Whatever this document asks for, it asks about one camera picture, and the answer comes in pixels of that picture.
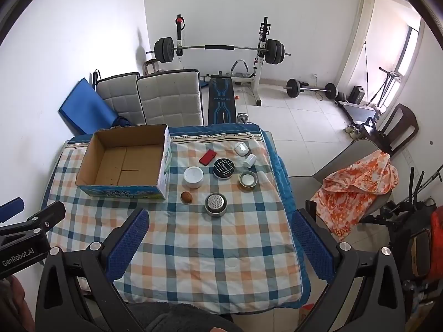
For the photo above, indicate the blue foam mat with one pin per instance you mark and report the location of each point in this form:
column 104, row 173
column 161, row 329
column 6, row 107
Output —
column 83, row 107

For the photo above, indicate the metal strainer lid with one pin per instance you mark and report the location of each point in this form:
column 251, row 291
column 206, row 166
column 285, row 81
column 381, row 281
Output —
column 216, row 203

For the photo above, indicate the metal cup with white inside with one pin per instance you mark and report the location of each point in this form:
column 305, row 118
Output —
column 247, row 179

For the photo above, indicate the pair of pale shoes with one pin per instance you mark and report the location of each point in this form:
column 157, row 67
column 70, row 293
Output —
column 352, row 131

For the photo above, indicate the dark blue cloth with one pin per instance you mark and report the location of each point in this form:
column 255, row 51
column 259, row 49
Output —
column 123, row 121

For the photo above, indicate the white rounded case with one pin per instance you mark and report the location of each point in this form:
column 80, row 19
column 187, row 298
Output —
column 241, row 148

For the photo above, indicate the grey chair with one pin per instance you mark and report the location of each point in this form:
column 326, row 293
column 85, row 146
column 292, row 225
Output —
column 332, row 166

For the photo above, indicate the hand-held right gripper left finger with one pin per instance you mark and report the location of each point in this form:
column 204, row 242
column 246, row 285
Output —
column 128, row 245

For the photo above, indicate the red phone case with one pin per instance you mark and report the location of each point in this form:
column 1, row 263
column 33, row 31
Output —
column 207, row 158

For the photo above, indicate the short barbell with black plates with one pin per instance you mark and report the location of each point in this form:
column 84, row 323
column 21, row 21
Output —
column 293, row 88

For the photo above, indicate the black and blue weight bench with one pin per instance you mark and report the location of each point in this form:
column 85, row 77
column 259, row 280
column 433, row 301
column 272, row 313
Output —
column 222, row 100

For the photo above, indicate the chrome dumbbell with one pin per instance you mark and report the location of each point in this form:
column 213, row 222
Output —
column 243, row 118

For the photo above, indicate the plaid blanket with blue border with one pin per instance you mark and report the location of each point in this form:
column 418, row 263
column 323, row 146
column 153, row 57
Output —
column 207, row 249

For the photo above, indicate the orange cardboard box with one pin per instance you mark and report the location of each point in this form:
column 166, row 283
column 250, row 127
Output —
column 306, row 313

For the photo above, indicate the brown woven stool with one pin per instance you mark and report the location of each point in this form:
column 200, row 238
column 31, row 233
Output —
column 151, row 66

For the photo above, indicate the black resistance band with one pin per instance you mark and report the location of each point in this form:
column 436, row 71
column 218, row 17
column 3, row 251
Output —
column 365, row 65

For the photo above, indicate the black round tin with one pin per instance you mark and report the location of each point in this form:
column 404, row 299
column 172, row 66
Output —
column 223, row 168

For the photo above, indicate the dark grey fleece clothing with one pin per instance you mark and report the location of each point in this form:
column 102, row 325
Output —
column 173, row 318

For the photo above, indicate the red bag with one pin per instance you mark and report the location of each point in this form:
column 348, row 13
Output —
column 436, row 235

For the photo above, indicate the person's left forearm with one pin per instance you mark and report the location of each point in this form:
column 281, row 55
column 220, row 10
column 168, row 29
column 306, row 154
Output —
column 12, row 301

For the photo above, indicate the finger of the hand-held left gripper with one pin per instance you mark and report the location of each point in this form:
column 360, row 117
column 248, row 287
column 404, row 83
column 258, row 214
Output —
column 45, row 215
column 10, row 208

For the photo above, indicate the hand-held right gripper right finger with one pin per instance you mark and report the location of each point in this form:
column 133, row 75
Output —
column 311, row 245

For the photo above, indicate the white round jar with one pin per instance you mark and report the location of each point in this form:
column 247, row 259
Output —
column 193, row 177

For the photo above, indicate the white quilted cushion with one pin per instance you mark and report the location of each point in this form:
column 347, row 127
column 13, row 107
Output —
column 117, row 96
column 169, row 96

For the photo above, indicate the black speaker box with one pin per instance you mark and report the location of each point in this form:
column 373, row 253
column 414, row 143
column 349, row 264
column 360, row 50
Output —
column 357, row 94

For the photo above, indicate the treadmill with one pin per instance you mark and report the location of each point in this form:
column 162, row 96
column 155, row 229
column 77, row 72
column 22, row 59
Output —
column 356, row 109

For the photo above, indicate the orange patterned cloth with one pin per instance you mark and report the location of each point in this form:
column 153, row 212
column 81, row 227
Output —
column 349, row 193

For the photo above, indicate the grey exercise machine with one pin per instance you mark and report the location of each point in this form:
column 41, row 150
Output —
column 389, row 83

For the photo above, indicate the brown walnut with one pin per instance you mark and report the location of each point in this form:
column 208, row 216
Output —
column 186, row 197

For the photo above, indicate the small white jar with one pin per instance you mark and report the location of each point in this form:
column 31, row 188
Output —
column 250, row 160

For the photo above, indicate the dark wooden chair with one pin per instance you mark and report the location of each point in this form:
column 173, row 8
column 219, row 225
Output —
column 401, row 121

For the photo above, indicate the dark weight plates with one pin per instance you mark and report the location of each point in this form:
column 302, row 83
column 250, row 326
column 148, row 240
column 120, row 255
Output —
column 341, row 96

